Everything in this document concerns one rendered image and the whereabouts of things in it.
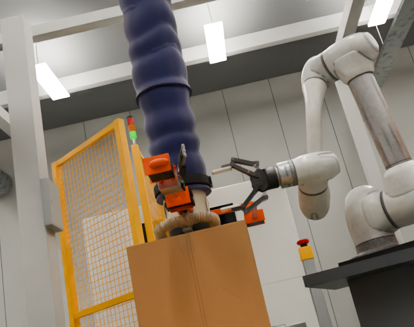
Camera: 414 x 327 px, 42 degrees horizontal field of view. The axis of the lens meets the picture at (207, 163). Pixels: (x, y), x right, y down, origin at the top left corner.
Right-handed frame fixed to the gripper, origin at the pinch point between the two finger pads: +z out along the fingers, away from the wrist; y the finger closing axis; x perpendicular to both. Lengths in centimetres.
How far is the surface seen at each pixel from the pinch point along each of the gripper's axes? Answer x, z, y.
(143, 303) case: -4.5, 31.5, 31.7
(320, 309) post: 116, -36, 41
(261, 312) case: -5.1, -4.2, 42.3
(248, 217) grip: 52, -9, 0
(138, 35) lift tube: 16, 18, -79
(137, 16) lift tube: 15, 17, -87
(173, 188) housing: -22.2, 13.0, 2.5
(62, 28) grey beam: 185, 95, -215
